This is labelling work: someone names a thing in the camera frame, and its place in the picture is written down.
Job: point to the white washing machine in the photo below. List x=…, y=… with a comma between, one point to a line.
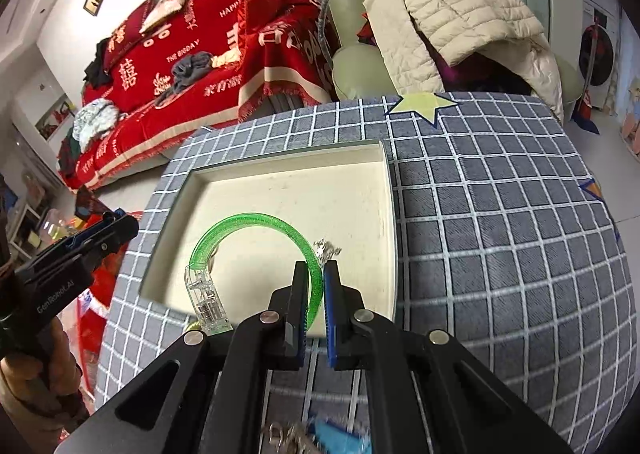
x=600, y=51

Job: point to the red printed blanket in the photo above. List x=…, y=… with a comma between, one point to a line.
x=200, y=33

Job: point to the small black framed picture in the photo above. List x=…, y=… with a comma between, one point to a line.
x=94, y=0

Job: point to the purple garment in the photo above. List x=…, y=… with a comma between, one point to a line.
x=465, y=73

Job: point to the blue cloth piece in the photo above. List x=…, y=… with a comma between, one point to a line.
x=342, y=436

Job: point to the pale blue white cloth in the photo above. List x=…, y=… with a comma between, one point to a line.
x=95, y=121

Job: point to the printed pillow with green edge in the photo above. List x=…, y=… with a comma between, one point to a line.
x=170, y=6

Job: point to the red patterned cushion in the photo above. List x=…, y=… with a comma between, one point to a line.
x=135, y=21

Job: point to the beige down jacket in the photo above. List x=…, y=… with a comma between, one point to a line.
x=475, y=3

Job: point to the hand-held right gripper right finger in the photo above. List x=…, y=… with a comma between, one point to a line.
x=330, y=334

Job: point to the unframed wall picture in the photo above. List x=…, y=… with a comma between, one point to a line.
x=56, y=116

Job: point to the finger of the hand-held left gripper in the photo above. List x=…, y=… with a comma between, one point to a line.
x=82, y=236
x=117, y=234

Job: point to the grey garment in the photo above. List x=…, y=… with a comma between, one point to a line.
x=187, y=71

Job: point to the black garment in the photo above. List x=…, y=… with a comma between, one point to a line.
x=102, y=66

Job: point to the white shallow tray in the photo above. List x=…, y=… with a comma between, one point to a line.
x=300, y=194

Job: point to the grey checked tablecloth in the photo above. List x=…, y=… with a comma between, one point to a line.
x=500, y=234

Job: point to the green translucent bangle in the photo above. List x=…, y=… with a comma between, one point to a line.
x=240, y=221

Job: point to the small silver charm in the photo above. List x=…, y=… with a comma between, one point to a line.
x=327, y=250

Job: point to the silver metal jewellery piece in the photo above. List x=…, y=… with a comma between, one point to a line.
x=290, y=436

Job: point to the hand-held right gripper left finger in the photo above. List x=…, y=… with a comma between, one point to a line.
x=298, y=339

